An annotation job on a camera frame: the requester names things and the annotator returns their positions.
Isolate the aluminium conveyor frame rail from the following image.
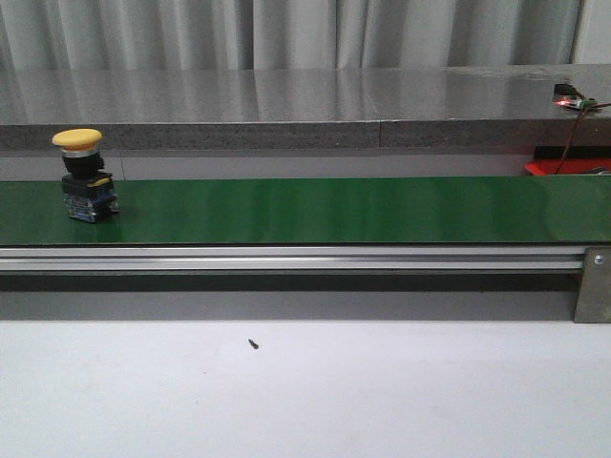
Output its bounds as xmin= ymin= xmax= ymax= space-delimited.
xmin=1 ymin=245 xmax=586 ymax=272

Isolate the white curtain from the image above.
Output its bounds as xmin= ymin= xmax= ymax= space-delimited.
xmin=0 ymin=0 xmax=611 ymax=73

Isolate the steel conveyor support bracket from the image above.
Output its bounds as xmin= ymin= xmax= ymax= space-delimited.
xmin=574 ymin=247 xmax=611 ymax=323

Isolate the brown sensor wire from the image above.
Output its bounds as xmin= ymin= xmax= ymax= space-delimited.
xmin=552 ymin=100 xmax=611 ymax=176

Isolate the small sensor circuit board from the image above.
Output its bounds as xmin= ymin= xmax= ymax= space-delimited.
xmin=553 ymin=83 xmax=599 ymax=111

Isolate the green conveyor belt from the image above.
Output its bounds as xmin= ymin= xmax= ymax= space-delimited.
xmin=1 ymin=176 xmax=610 ymax=246

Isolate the yellow mushroom push button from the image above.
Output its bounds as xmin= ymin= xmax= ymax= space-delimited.
xmin=52 ymin=128 xmax=118 ymax=223

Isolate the red plastic tray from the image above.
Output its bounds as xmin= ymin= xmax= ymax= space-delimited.
xmin=525 ymin=158 xmax=610 ymax=177

